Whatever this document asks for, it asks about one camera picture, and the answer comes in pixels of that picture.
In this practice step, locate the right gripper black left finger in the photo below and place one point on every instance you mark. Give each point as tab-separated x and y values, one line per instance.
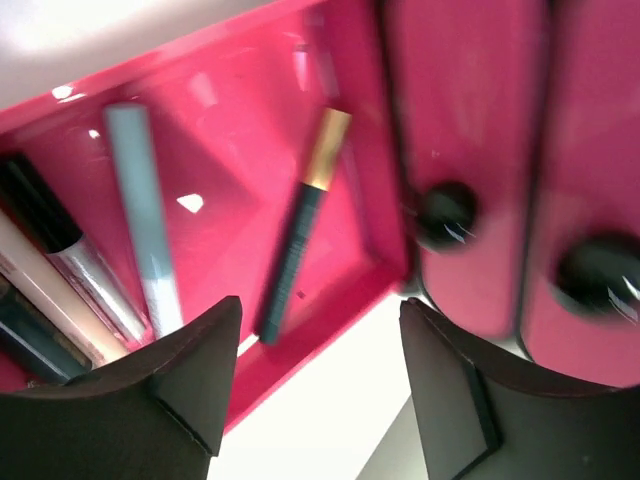
158	413

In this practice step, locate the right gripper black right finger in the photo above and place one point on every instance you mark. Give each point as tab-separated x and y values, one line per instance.
485	413

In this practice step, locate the dark double-ended makeup stick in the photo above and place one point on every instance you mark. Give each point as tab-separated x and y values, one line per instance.
35	343

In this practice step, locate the peach concealer stick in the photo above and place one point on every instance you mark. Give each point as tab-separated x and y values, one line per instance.
34	276

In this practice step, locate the black mascara tube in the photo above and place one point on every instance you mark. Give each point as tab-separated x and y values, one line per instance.
40	212

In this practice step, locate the light blue black pen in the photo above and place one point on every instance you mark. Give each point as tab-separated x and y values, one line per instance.
132	149

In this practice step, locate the pink bottom drawer front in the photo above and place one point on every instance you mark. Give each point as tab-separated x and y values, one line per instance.
233	108

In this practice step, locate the brown gold makeup pencil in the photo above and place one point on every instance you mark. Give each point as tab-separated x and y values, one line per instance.
313	186

